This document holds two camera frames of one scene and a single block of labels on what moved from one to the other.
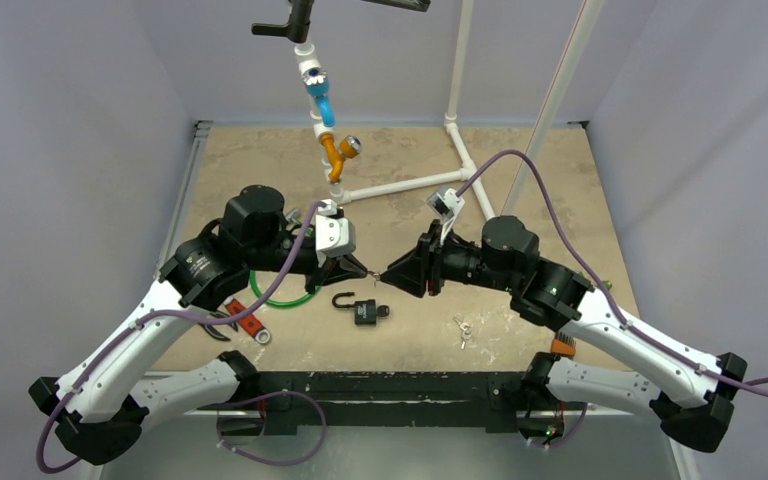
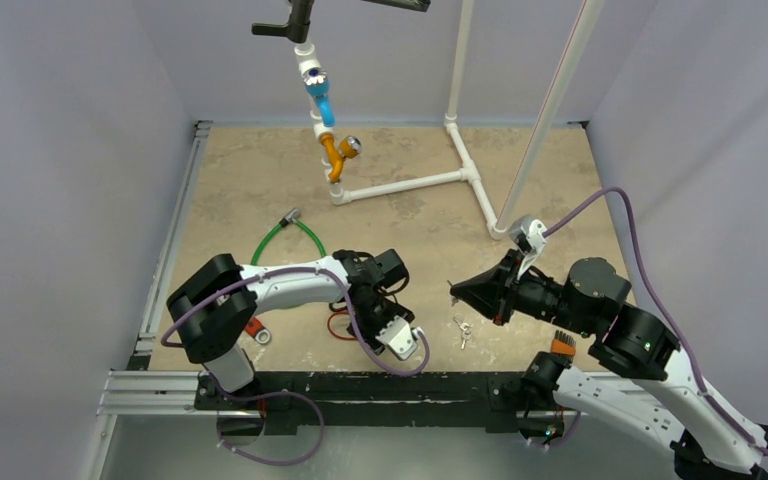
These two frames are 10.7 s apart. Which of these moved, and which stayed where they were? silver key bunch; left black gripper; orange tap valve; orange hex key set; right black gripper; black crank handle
Moved: right black gripper; left black gripper
Stayed: orange tap valve; orange hex key set; silver key bunch; black crank handle
